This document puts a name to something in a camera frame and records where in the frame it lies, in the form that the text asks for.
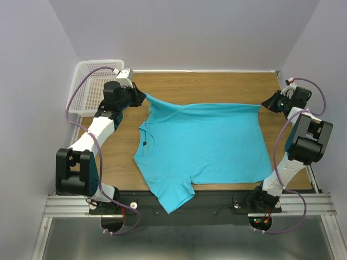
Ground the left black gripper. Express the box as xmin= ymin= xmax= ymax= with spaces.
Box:
xmin=117 ymin=82 xmax=146 ymax=111

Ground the white perforated plastic basket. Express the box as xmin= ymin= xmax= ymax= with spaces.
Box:
xmin=67 ymin=59 xmax=125 ymax=117

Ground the turquoise t shirt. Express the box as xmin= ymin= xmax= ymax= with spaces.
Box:
xmin=134 ymin=96 xmax=272 ymax=213

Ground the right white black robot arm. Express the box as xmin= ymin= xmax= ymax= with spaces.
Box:
xmin=249 ymin=85 xmax=333 ymax=211

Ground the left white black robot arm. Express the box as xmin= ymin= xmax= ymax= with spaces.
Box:
xmin=56 ymin=80 xmax=146 ymax=213

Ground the right metal knob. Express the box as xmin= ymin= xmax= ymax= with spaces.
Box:
xmin=233 ymin=200 xmax=241 ymax=209

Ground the left white knob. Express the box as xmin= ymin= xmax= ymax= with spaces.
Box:
xmin=130 ymin=201 xmax=138 ymax=210

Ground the circuit board with leds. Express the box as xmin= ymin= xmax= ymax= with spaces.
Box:
xmin=248 ymin=216 xmax=272 ymax=231

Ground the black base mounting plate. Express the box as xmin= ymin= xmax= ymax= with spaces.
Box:
xmin=89 ymin=190 xmax=282 ymax=227

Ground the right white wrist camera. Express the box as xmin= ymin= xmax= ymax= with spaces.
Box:
xmin=281 ymin=77 xmax=297 ymax=96

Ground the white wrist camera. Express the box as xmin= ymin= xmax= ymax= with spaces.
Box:
xmin=113 ymin=68 xmax=134 ymax=88
xmin=281 ymin=77 xmax=297 ymax=96

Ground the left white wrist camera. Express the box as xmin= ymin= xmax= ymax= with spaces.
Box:
xmin=113 ymin=68 xmax=134 ymax=88

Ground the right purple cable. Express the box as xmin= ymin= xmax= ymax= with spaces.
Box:
xmin=253 ymin=77 xmax=326 ymax=234

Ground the aluminium frame rail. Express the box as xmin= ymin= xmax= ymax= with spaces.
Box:
xmin=43 ymin=193 xmax=337 ymax=218

